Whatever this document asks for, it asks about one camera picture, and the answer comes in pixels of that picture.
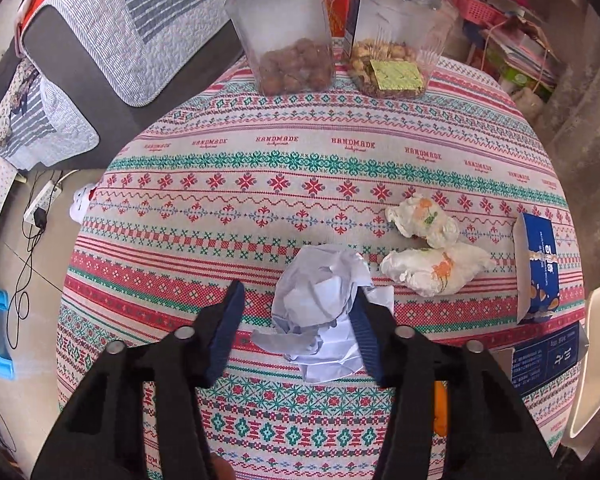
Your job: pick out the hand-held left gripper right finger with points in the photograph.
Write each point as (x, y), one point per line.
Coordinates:
(369, 337)

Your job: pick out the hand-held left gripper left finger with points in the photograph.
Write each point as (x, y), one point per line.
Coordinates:
(224, 332)

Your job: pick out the white paper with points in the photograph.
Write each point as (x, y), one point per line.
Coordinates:
(315, 300)

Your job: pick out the small blue cardboard box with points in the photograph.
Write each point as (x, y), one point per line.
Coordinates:
(540, 265)

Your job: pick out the crumpled printed tissue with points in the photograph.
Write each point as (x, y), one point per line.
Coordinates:
(430, 267)
(422, 217)

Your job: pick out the large blue cardboard box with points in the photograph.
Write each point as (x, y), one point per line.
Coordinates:
(545, 360)

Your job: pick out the patterned tablecloth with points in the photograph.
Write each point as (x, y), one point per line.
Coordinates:
(280, 160)

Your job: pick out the floral lace curtain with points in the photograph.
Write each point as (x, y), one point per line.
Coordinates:
(580, 85)

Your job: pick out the green and white box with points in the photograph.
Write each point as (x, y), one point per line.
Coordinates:
(522, 85)

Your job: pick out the white power strip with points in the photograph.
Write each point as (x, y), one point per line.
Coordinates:
(42, 202)

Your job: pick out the stack of papers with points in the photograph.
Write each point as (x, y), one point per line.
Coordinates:
(525, 55)

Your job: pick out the grey sofa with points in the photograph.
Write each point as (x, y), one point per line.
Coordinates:
(100, 105)

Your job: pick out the hanging pink basket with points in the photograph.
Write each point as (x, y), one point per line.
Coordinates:
(475, 7)

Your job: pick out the clear jar with peanuts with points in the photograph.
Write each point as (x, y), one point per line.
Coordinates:
(400, 35)

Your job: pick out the clear jar with brown nuts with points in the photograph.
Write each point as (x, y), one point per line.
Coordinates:
(285, 30)

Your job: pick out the floral cloth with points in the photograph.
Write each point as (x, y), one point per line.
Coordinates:
(12, 105)

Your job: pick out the striped quilted sofa cover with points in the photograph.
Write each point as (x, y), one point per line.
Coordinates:
(145, 25)

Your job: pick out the red cardboard box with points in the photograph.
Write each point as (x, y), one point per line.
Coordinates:
(337, 10)

